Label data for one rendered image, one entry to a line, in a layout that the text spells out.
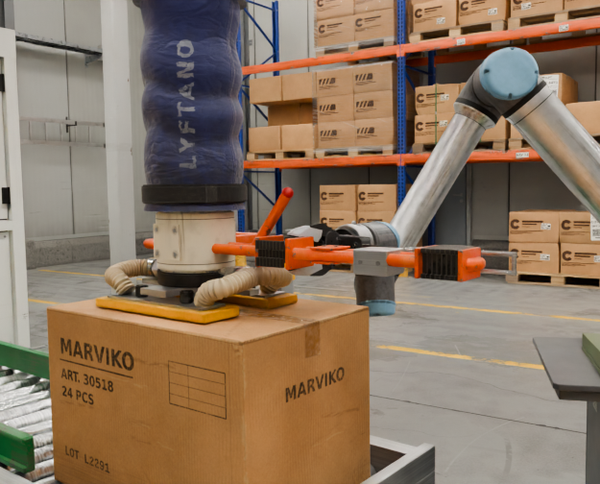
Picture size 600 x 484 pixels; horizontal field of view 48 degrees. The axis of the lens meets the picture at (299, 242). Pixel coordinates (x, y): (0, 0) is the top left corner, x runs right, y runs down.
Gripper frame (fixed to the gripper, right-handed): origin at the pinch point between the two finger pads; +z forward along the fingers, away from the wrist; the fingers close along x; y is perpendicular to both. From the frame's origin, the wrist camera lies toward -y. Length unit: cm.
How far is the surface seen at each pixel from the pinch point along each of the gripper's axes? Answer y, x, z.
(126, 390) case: 27.4, -27.5, 20.2
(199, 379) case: 6.2, -21.7, 20.0
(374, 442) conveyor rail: 2, -48, -32
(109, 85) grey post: 276, 76, -158
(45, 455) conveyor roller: 73, -55, 12
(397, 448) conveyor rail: -4, -48, -32
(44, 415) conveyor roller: 100, -55, -4
